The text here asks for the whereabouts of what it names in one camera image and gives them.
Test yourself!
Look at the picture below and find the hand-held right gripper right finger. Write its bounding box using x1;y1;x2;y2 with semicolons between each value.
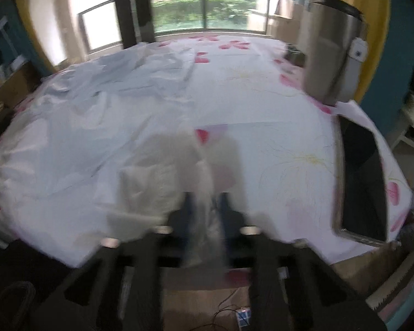
217;193;387;331

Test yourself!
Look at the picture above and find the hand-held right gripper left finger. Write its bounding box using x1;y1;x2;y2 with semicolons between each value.
31;193;197;331

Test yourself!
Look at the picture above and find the white shirt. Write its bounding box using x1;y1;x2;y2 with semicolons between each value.
0;43;273;269

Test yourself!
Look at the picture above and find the small blue device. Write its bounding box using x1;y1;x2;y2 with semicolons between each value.
236;307;252;330

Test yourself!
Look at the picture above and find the floral bed sheet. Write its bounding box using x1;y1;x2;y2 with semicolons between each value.
0;34;414;269

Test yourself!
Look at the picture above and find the black smartphone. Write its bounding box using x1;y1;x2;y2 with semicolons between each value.
333;115;390;247

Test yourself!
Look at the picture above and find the small dark figurine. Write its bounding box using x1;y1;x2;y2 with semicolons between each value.
285;43;306;68

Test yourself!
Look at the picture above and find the steel thermos flask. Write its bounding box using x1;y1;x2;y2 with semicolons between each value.
302;0;370;107

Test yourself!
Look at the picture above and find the white rack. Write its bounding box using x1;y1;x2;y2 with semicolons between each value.
388;93;414;159

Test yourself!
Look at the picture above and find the balcony cardboard box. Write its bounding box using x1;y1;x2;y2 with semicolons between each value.
267;0;306;38

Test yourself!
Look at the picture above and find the brown cardboard box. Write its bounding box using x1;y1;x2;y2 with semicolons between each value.
0;60;44;111

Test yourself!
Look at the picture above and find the balcony glass railing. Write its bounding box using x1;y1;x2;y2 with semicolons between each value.
78;0;290;54

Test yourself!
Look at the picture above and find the teal curtain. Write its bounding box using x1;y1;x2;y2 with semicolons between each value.
359;0;414;138

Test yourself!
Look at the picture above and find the yellow curtain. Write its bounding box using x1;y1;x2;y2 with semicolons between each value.
14;0;56;76
335;0;390;100

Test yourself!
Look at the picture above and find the white desk lamp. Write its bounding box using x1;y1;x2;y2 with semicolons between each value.
0;17;25;73

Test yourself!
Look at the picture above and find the black cable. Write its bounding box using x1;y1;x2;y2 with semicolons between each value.
193;288;252;331

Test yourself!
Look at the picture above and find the black door frame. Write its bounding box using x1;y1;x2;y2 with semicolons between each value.
112;0;156;47

